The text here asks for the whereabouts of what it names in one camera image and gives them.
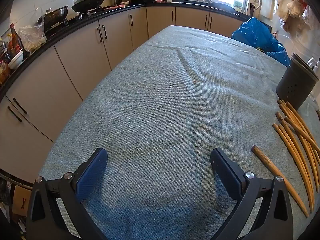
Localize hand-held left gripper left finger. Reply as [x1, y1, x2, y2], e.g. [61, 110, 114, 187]
[26, 148, 108, 240]

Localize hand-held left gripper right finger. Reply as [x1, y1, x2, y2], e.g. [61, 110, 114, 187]
[210, 148, 293, 240]

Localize bunch of wooden chopsticks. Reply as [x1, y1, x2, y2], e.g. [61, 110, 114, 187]
[251, 99, 320, 218]

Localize dark grey chopstick holder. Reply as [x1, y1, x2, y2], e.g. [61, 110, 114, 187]
[276, 52, 320, 111]

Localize cardboard box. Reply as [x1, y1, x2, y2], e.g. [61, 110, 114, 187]
[11, 185, 33, 218]

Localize blue-grey tablecloth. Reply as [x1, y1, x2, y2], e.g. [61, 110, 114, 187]
[39, 25, 320, 240]

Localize beige lower kitchen cabinets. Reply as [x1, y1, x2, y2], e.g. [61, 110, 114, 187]
[0, 6, 247, 183]

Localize glass mug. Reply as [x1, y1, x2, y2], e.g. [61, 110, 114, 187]
[306, 56, 320, 80]

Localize blue plastic bag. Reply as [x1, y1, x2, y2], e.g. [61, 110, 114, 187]
[231, 17, 292, 67]

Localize clear plastic bag of food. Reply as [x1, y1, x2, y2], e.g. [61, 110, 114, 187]
[19, 7, 47, 53]

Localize dark sauce bottle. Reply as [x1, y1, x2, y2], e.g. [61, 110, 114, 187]
[9, 23, 24, 55]

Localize black gas stove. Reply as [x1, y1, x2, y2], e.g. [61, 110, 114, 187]
[44, 6, 103, 33]

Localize brown dried food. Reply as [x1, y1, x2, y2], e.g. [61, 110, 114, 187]
[281, 17, 298, 32]

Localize steel cooking pot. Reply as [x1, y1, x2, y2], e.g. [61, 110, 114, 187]
[37, 6, 69, 28]

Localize black kitchen countertop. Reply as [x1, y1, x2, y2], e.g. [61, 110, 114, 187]
[0, 1, 250, 100]

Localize white cutting board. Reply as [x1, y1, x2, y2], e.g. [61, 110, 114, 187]
[260, 0, 275, 19]

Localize plastic bag of yellow food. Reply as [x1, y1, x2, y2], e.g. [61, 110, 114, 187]
[286, 0, 314, 32]

